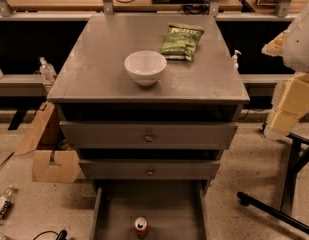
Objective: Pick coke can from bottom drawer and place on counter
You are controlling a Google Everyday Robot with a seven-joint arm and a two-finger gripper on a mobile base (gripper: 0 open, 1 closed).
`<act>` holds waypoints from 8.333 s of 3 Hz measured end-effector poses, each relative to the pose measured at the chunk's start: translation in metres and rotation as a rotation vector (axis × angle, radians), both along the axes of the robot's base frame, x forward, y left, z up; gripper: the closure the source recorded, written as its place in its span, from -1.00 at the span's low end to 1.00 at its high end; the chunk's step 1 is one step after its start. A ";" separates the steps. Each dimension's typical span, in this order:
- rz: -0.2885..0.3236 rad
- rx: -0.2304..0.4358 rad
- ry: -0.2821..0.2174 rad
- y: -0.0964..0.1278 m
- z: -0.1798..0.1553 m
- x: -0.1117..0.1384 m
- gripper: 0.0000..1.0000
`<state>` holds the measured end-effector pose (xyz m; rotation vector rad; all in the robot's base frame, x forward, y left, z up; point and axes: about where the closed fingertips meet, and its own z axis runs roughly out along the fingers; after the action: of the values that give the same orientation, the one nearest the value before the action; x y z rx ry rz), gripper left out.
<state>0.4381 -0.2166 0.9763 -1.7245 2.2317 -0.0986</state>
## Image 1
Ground green chip bag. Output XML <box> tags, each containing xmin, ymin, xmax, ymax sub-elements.
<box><xmin>160</xmin><ymin>23</ymin><xmax>204</xmax><ymax>61</ymax></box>

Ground grey open bottom drawer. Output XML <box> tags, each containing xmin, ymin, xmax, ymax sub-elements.
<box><xmin>89</xmin><ymin>180</ymin><xmax>210</xmax><ymax>240</ymax></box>

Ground grey top drawer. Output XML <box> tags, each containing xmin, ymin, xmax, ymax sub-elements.
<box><xmin>60</xmin><ymin>121</ymin><xmax>237</xmax><ymax>150</ymax></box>

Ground brown cardboard box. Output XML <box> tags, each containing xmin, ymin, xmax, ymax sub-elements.
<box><xmin>15</xmin><ymin>102</ymin><xmax>84</xmax><ymax>183</ymax></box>

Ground white ceramic bowl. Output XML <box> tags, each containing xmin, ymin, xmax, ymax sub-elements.
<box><xmin>124</xmin><ymin>51</ymin><xmax>167</xmax><ymax>86</ymax></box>

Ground black cables on desk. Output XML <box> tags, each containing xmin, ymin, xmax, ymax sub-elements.
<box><xmin>113</xmin><ymin>0</ymin><xmax>212</xmax><ymax>16</ymax></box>

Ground grey middle drawer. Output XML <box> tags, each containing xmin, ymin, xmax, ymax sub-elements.
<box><xmin>79</xmin><ymin>159</ymin><xmax>220</xmax><ymax>180</ymax></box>

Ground grey drawer cabinet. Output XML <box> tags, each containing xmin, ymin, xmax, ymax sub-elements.
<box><xmin>48</xmin><ymin>14</ymin><xmax>249</xmax><ymax>184</ymax></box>

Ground red coke can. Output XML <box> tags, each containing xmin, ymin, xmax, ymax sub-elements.
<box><xmin>134</xmin><ymin>216</ymin><xmax>148</xmax><ymax>239</ymax></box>

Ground black chair frame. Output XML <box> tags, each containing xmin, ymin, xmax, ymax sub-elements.
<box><xmin>237</xmin><ymin>133</ymin><xmax>309</xmax><ymax>235</ymax></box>

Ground white pump dispenser bottle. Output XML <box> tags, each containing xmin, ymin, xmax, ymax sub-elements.
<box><xmin>232</xmin><ymin>50</ymin><xmax>242</xmax><ymax>70</ymax></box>

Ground plastic bottle on floor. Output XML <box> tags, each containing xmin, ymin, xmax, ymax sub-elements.
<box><xmin>0</xmin><ymin>185</ymin><xmax>15</xmax><ymax>219</ymax></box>

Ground wooden desk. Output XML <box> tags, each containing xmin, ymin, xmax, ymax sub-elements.
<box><xmin>7</xmin><ymin>0</ymin><xmax>182</xmax><ymax>12</ymax></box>

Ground black cable on floor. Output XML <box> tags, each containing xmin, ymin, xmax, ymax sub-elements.
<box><xmin>32</xmin><ymin>229</ymin><xmax>68</xmax><ymax>240</ymax></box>

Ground clear plastic bottle on shelf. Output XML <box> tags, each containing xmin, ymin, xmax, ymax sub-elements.
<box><xmin>40</xmin><ymin>57</ymin><xmax>57</xmax><ymax>82</ymax></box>

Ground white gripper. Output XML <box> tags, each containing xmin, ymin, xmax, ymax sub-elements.
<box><xmin>261</xmin><ymin>3</ymin><xmax>309</xmax><ymax>135</ymax></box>

